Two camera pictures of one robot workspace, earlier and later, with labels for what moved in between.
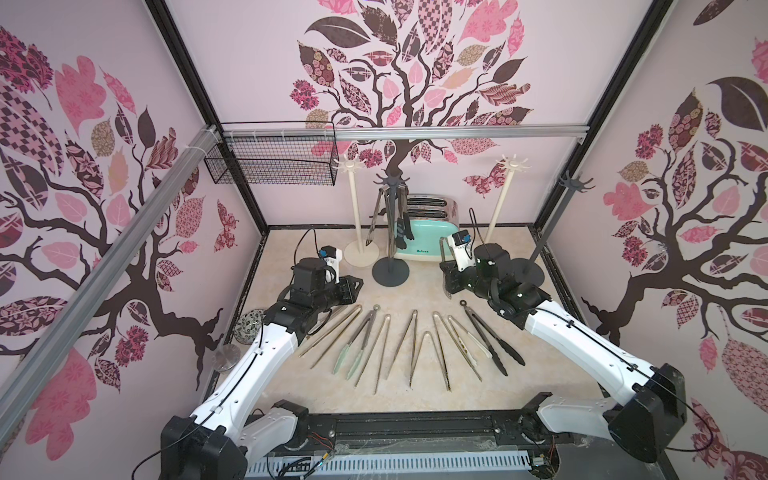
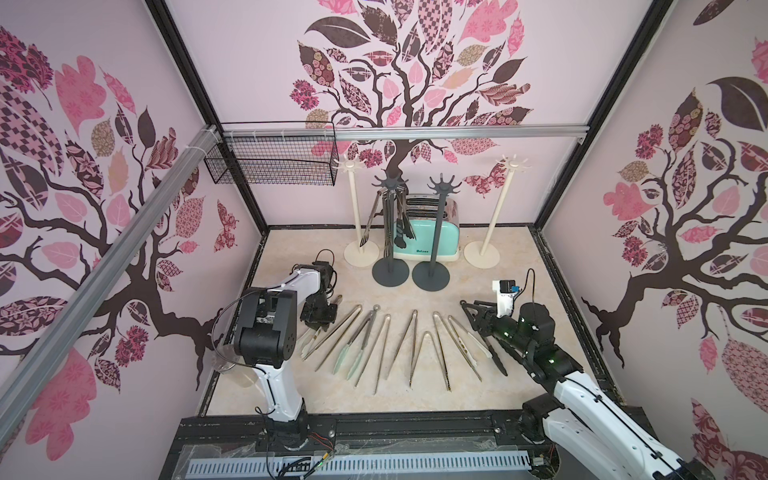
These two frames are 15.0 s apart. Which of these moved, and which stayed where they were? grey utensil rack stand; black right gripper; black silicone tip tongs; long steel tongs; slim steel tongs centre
Moved: black right gripper
Stayed: slim steel tongs centre; grey utensil rack stand; black silicone tip tongs; long steel tongs
